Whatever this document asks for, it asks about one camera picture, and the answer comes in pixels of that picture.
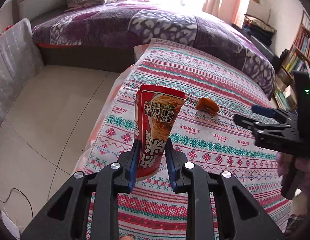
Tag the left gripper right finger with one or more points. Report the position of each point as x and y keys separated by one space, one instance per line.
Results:
x=187 y=177

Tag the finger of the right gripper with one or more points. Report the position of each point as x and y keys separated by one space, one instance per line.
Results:
x=267 y=112

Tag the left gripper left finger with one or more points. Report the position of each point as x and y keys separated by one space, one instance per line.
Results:
x=118 y=177

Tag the red noodle packet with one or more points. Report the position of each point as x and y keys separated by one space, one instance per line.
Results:
x=156 y=109

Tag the right hand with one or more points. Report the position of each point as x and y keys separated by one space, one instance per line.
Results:
x=302 y=164

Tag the striped patterned table cloth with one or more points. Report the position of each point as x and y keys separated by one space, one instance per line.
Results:
x=214 y=143

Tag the wooden bookshelf with books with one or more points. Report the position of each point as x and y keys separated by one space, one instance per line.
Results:
x=297 y=58

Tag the orange peel piece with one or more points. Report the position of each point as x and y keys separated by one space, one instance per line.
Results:
x=207 y=105

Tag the black storage bench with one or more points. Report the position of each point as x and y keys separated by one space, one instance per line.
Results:
x=265 y=50

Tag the folded clothes pile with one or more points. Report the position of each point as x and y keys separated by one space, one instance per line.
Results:
x=261 y=30

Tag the white drawer cabinet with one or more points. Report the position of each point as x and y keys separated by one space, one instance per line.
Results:
x=241 y=7

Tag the purple patterned bed quilt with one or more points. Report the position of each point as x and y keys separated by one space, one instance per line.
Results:
x=126 y=24

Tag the grey checked cushion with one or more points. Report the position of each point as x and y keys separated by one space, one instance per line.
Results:
x=20 y=61

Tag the dark bed headboard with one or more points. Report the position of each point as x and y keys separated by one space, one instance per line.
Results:
x=34 y=2

